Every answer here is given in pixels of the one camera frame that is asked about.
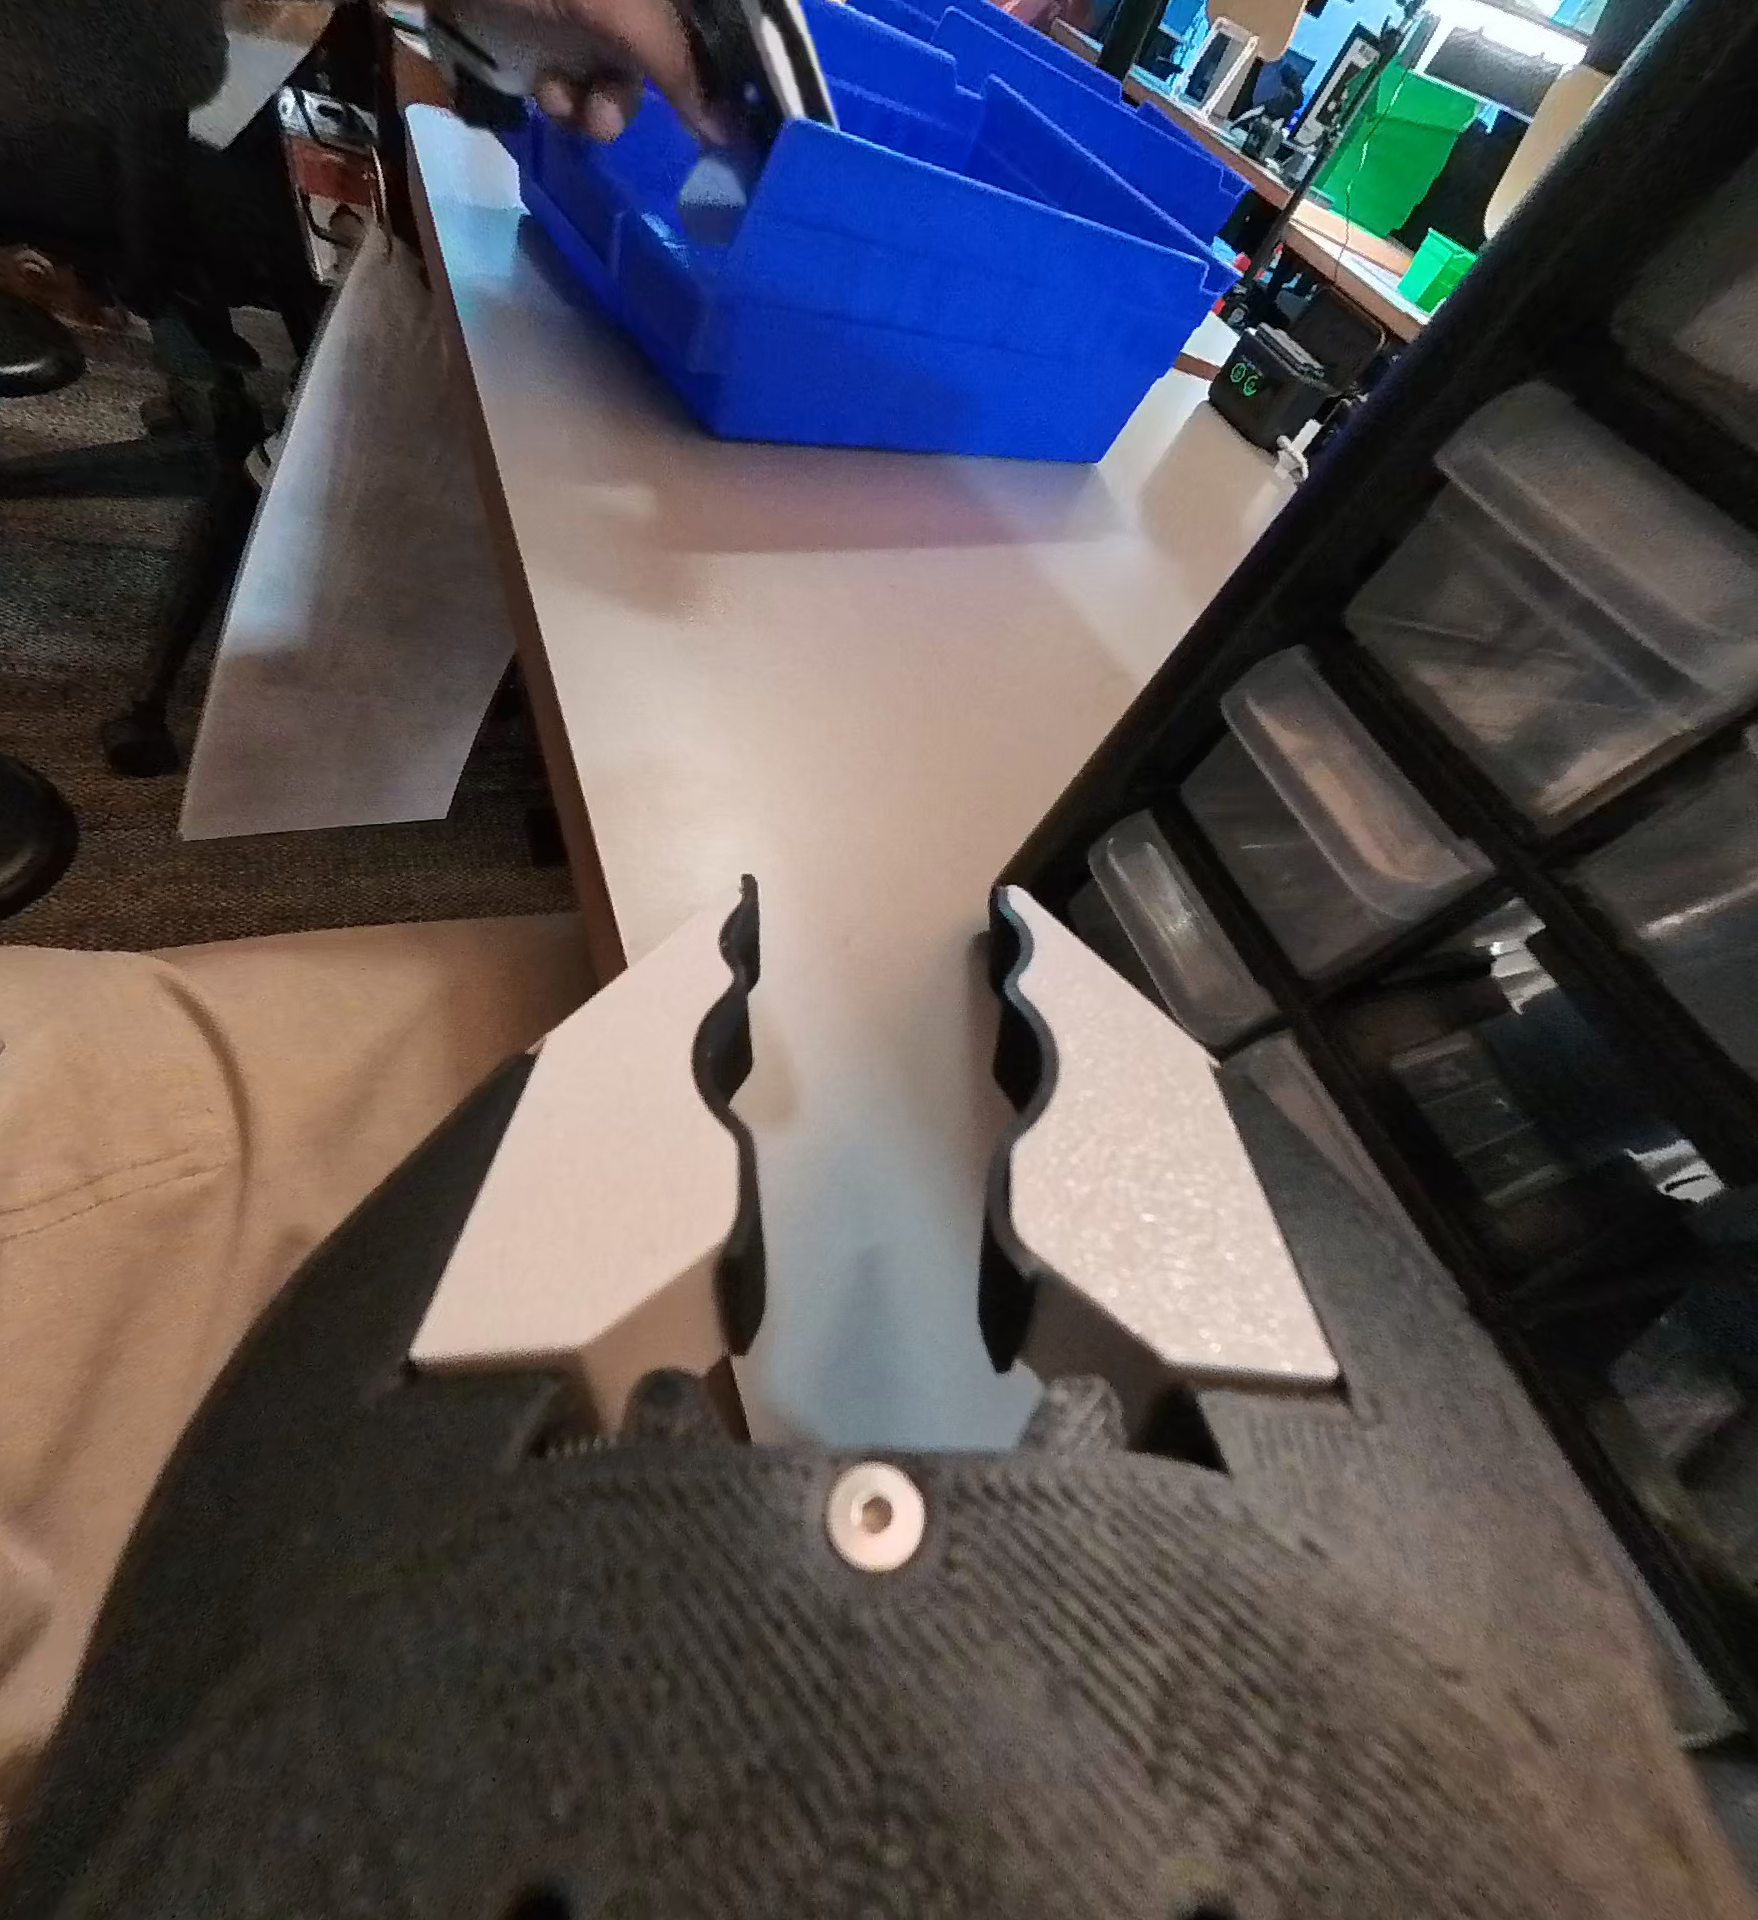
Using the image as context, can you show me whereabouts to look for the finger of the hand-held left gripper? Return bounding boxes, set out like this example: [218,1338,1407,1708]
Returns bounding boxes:
[689,0,839,134]

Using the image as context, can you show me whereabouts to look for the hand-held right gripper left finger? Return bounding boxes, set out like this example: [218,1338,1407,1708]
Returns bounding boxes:
[410,873,771,1398]

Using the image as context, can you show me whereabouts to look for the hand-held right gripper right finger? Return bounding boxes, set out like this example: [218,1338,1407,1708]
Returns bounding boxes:
[980,883,1342,1445]

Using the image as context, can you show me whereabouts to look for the blue plastic bin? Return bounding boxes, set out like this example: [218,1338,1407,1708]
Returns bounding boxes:
[804,0,1256,249]
[518,111,1241,468]

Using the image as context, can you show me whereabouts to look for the black drawer cabinet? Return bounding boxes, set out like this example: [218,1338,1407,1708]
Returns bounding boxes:
[997,0,1758,1802]

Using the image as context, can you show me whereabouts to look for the person's left hand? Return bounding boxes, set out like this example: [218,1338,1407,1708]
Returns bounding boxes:
[525,0,739,148]

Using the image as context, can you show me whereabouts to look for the white board panel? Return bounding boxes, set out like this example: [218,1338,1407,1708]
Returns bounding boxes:
[180,223,522,841]

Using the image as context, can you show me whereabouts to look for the wooden work table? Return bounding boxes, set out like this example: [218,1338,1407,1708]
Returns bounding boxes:
[1117,59,1435,343]

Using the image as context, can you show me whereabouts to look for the black power station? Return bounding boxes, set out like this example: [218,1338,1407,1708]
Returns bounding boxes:
[1207,321,1383,444]

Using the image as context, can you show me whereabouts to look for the black office chair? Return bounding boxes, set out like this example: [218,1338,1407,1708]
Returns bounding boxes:
[98,291,287,782]

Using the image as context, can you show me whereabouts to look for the small green box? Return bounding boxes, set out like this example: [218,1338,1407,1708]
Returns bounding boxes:
[1395,223,1481,312]

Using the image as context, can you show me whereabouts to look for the array of clear drawers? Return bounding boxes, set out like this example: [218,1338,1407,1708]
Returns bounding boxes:
[1079,90,1758,1622]

